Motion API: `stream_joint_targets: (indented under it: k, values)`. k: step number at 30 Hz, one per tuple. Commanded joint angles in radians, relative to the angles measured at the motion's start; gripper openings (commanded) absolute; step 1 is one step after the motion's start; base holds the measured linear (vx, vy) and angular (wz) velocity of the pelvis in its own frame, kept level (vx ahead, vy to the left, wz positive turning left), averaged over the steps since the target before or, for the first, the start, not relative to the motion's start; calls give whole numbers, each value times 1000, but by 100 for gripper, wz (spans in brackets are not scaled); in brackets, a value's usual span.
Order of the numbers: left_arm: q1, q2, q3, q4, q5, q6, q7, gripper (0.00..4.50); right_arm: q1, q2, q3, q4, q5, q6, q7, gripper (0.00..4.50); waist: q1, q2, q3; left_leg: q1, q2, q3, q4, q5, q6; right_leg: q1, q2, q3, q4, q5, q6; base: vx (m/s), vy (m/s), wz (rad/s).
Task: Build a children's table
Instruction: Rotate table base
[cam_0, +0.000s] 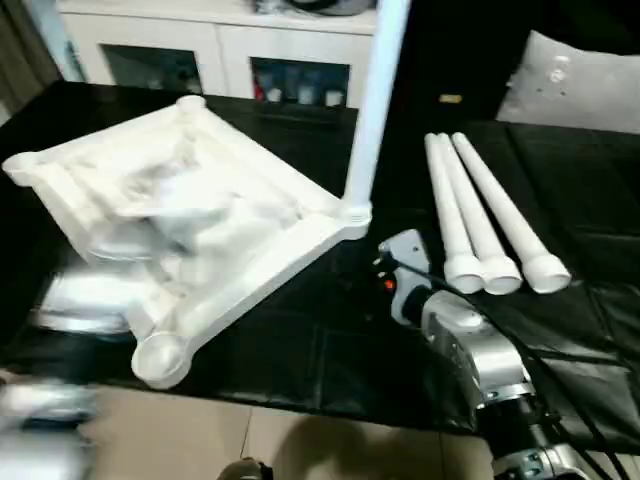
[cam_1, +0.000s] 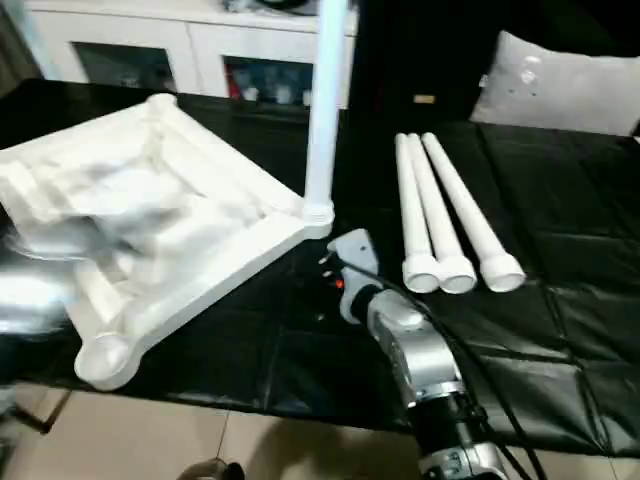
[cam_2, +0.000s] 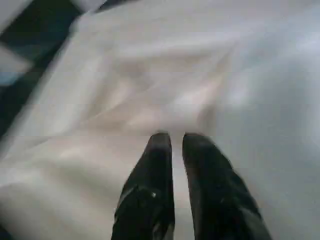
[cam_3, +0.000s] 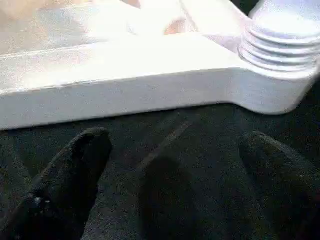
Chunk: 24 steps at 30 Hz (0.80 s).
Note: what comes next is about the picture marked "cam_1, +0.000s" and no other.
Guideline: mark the white cabinet with glass doors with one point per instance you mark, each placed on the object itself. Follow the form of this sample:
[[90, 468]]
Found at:
[[190, 30]]

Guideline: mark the white plastic table leg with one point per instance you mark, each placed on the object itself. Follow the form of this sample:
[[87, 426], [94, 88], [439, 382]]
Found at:
[[435, 210], [412, 210], [465, 210], [327, 100]]

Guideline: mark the dark rounded robot body part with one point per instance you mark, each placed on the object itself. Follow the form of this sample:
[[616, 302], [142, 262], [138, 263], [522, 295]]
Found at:
[[212, 472]]

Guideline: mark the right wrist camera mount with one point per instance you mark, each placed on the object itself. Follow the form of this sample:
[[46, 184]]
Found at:
[[357, 250]]

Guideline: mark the white plastic table top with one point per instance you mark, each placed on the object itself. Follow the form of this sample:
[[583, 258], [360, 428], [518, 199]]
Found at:
[[225, 190]]

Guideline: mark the grey round container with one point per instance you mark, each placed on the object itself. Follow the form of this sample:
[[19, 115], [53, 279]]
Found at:
[[280, 4]]

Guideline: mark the grey cushion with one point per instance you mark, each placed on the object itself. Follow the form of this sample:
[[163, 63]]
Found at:
[[565, 85]]

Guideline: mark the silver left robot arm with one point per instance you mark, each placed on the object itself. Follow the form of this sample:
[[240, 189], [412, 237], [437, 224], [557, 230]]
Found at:
[[50, 280]]

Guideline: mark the black metal table frame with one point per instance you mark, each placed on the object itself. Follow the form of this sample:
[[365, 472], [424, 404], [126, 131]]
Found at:
[[35, 412]]

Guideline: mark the black box with gold label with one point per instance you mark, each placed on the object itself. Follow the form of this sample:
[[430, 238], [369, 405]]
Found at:
[[425, 50]]

